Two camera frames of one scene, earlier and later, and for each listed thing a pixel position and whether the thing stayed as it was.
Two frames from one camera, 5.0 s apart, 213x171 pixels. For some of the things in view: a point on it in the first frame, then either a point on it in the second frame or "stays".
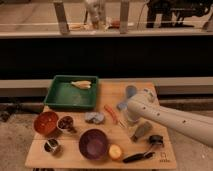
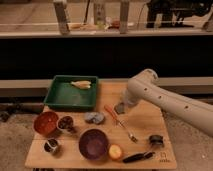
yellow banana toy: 82,84 stays
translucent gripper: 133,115 → 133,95
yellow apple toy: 115,152 stays
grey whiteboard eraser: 141,130 → 120,108
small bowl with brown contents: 65,123 stays
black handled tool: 138,157 stays
